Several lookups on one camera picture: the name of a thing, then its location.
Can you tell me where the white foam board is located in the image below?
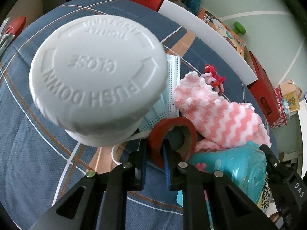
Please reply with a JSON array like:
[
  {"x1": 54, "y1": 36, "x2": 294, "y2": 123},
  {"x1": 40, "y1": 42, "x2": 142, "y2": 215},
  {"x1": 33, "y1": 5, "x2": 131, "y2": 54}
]
[{"x1": 158, "y1": 0, "x2": 257, "y2": 85}]

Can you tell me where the red pipe cleaner ornament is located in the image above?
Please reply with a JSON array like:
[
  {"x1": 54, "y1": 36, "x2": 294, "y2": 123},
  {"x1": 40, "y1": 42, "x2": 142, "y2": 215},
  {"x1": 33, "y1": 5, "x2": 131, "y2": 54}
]
[{"x1": 201, "y1": 64, "x2": 226, "y2": 96}]

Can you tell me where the pink white fuzzy sock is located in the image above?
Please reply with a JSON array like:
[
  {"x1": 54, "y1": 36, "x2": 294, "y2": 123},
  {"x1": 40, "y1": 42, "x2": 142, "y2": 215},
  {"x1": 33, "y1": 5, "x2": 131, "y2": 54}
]
[{"x1": 173, "y1": 72, "x2": 272, "y2": 152}]

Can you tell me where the yellow handled gift box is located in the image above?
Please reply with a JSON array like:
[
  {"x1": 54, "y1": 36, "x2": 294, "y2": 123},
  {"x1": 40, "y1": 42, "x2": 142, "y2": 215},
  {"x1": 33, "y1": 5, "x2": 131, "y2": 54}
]
[{"x1": 279, "y1": 80, "x2": 302, "y2": 113}]

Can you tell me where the green dumbbell toy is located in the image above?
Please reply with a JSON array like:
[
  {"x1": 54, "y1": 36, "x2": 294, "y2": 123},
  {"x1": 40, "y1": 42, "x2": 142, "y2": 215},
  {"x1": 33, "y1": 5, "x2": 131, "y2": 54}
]
[{"x1": 233, "y1": 21, "x2": 246, "y2": 35}]

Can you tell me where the black white patterned sock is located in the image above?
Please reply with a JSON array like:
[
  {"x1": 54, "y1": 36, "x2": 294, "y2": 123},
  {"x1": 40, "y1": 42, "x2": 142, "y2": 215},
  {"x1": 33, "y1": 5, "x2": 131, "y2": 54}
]
[{"x1": 259, "y1": 177, "x2": 272, "y2": 210}]

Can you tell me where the white pill bottle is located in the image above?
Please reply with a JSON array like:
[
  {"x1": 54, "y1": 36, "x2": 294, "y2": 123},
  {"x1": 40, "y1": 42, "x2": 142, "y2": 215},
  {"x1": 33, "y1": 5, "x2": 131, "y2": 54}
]
[{"x1": 29, "y1": 15, "x2": 169, "y2": 147}]

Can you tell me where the blue plaid tablecloth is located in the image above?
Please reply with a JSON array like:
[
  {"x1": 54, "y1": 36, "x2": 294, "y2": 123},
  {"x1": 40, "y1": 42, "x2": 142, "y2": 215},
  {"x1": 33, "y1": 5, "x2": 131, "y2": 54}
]
[{"x1": 1, "y1": 0, "x2": 277, "y2": 229}]

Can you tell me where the teal toy box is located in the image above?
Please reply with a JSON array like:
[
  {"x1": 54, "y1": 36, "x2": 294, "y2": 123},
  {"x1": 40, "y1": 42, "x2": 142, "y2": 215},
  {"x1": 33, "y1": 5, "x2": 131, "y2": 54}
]
[{"x1": 176, "y1": 141, "x2": 267, "y2": 230}]

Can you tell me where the smartphone on red holder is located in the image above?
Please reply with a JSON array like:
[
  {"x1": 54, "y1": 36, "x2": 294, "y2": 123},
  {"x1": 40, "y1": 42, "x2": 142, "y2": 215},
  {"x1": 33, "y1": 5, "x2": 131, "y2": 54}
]
[{"x1": 0, "y1": 16, "x2": 26, "y2": 56}]

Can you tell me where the red cardboard box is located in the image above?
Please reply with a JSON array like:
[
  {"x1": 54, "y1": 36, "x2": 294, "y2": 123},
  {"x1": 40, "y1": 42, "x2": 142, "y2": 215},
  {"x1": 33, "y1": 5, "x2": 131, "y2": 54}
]
[{"x1": 246, "y1": 51, "x2": 279, "y2": 126}]

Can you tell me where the blue face mask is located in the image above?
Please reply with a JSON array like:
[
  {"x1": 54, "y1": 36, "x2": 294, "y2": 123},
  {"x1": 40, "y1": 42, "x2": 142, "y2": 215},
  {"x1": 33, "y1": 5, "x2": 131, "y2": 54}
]
[{"x1": 111, "y1": 53, "x2": 181, "y2": 166}]

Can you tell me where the red white patterned tin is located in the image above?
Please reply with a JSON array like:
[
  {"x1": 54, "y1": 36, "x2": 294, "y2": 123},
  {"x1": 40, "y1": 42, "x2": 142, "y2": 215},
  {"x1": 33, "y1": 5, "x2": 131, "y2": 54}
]
[{"x1": 271, "y1": 88, "x2": 287, "y2": 129}]

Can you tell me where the red tape roll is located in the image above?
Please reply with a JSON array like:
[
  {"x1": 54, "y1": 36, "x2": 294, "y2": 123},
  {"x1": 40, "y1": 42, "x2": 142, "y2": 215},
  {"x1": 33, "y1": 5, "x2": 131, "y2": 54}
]
[{"x1": 148, "y1": 117, "x2": 197, "y2": 168}]

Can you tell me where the orange picture book box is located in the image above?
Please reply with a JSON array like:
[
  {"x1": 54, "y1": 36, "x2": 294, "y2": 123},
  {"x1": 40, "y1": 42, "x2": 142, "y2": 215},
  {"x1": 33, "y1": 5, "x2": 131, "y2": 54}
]
[{"x1": 198, "y1": 8, "x2": 245, "y2": 57}]

